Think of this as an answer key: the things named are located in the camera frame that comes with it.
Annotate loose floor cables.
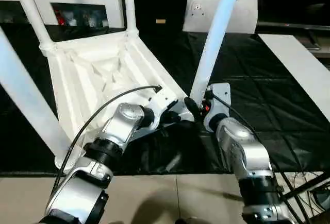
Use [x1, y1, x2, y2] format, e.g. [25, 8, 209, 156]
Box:
[280, 171, 330, 217]

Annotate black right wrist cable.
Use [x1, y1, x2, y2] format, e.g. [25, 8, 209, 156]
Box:
[206, 91, 310, 224]

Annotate black stand leg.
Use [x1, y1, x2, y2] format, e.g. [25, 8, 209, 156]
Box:
[282, 174, 330, 199]

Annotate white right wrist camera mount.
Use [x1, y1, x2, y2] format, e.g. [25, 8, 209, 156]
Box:
[203, 81, 232, 129]

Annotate white flat board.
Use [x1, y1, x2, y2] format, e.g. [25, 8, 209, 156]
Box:
[257, 33, 330, 123]

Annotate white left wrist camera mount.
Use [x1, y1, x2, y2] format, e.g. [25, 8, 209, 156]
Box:
[144, 84, 179, 132]

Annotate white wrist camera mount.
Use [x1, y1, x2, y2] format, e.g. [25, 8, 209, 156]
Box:
[144, 84, 179, 132]
[203, 81, 232, 129]

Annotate dark low tv bench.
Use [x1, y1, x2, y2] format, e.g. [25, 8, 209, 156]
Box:
[300, 28, 330, 59]

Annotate grey stand base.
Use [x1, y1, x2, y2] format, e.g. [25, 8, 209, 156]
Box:
[313, 190, 330, 209]

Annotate black table mat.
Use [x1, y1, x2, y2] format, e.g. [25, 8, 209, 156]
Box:
[0, 23, 330, 177]

